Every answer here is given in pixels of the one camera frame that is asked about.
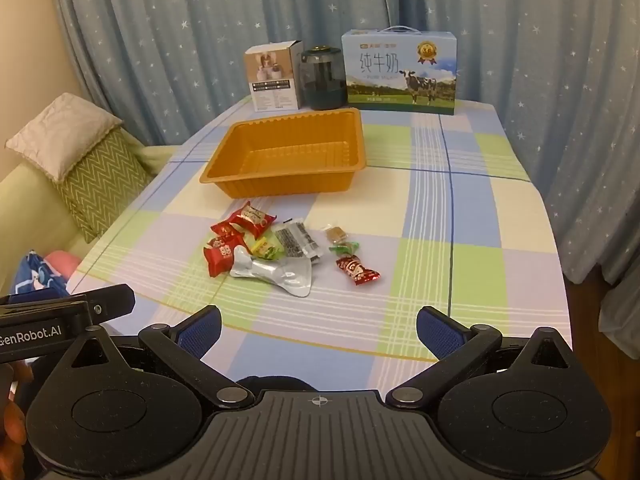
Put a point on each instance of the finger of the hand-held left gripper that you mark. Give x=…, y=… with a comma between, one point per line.
x=112, y=300

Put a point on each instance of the small red snack packet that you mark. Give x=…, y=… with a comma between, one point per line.
x=223, y=231

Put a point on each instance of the person's left hand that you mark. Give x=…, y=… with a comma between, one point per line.
x=12, y=422

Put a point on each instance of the dark green glass jar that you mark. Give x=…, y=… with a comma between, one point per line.
x=322, y=80

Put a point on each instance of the blue star curtain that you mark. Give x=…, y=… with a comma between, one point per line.
x=200, y=35

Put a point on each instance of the white product box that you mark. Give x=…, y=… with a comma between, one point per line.
x=272, y=80

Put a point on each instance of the blue patterned cloth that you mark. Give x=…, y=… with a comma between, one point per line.
x=35, y=272

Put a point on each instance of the small brown candy clear wrapper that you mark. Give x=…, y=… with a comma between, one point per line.
x=335, y=233

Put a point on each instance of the orange plastic tray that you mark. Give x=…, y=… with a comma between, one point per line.
x=280, y=180

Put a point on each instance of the beige cushion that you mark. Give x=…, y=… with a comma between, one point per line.
x=60, y=130

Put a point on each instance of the green zigzag cushion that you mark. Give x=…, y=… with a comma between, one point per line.
x=105, y=180

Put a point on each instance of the red candy with round print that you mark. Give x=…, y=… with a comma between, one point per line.
x=219, y=257

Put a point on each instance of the clear packet with black label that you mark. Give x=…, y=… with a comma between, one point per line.
x=297, y=240

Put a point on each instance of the red snack packet with picture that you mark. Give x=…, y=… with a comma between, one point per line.
x=252, y=217

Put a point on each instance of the yellow green candy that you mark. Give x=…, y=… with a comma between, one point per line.
x=263, y=248

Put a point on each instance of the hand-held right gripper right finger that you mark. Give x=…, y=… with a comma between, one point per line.
x=440, y=332

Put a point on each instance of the light green sofa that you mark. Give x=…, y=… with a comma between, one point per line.
x=30, y=210

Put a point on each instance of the silver foil snack packet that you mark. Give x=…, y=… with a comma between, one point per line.
x=275, y=275

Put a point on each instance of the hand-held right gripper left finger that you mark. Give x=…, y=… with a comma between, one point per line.
x=200, y=332

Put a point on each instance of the pink cloth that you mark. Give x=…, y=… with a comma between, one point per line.
x=62, y=262

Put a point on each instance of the red twisted candy wrapper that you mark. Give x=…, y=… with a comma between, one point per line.
x=356, y=269

